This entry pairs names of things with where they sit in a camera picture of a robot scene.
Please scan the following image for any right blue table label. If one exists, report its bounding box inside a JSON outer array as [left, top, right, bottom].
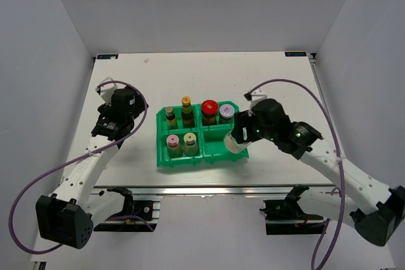
[[284, 51, 307, 57]]

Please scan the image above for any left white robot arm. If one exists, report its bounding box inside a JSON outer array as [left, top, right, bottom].
[[35, 86, 148, 249]]

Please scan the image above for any yellow-capped green label sauce bottle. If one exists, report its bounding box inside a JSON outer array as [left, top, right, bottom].
[[181, 96, 195, 128]]

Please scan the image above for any aluminium table frame rail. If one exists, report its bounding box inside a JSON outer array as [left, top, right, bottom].
[[307, 53, 346, 160]]

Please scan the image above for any white-lidded glass jar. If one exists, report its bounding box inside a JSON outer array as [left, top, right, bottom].
[[219, 104, 235, 125]]

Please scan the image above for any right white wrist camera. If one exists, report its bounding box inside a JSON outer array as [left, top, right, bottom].
[[244, 88, 268, 111]]

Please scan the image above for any pink-capped spice shaker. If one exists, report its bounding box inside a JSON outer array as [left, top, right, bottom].
[[166, 135, 183, 158]]

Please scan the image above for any blue table label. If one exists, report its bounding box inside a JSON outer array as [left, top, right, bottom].
[[96, 54, 118, 60], [284, 51, 307, 57]]

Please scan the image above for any yellow-capped white powder shaker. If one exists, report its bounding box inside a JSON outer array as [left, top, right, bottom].
[[184, 132, 199, 157]]

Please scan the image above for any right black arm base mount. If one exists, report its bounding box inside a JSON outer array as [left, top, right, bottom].
[[259, 185, 326, 236]]

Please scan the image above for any left blue table label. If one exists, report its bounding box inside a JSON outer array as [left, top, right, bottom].
[[96, 54, 118, 60]]

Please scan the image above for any small brown-capped oil bottle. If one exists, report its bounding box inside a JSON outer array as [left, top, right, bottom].
[[165, 106, 178, 130]]

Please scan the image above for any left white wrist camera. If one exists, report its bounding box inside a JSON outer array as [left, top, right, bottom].
[[95, 83, 118, 106]]

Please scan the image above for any red-lidded dark sauce jar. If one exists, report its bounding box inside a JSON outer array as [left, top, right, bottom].
[[201, 99, 219, 126]]

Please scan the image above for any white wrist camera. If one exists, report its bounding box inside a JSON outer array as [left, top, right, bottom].
[[95, 83, 118, 106], [244, 88, 268, 111]]

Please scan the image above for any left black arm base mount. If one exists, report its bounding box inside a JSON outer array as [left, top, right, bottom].
[[92, 187, 160, 232]]

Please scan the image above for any large silver-lidded glass jar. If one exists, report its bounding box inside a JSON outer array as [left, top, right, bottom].
[[223, 132, 252, 154]]

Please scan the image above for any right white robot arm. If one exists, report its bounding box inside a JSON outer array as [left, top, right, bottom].
[[224, 99, 404, 247]]

